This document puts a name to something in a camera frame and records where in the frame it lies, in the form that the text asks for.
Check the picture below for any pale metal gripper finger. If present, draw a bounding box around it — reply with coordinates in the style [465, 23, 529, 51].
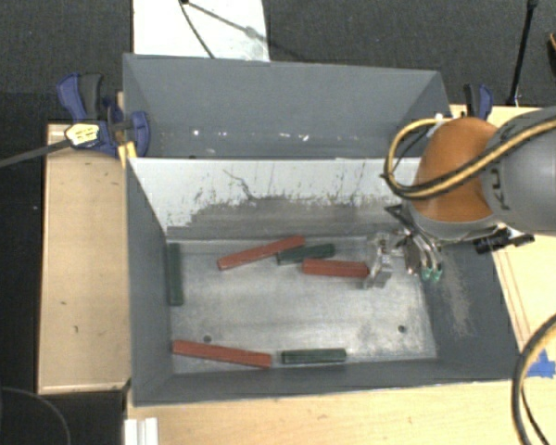
[375, 254, 396, 291]
[362, 246, 385, 290]

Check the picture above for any red-brown flat block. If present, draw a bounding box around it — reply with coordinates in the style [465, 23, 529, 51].
[216, 235, 307, 272]
[171, 338, 274, 370]
[301, 258, 372, 280]

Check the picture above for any dark green flat block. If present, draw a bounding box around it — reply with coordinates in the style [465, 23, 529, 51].
[280, 348, 348, 366]
[166, 242, 185, 308]
[275, 243, 337, 267]

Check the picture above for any grey metal bin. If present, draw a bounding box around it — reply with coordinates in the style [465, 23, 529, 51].
[121, 52, 523, 407]

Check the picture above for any pale wood flat board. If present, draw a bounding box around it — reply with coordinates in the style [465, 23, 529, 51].
[36, 122, 133, 396]

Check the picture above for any black cylinder on white bracket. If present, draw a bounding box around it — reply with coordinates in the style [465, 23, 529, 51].
[471, 227, 537, 256]

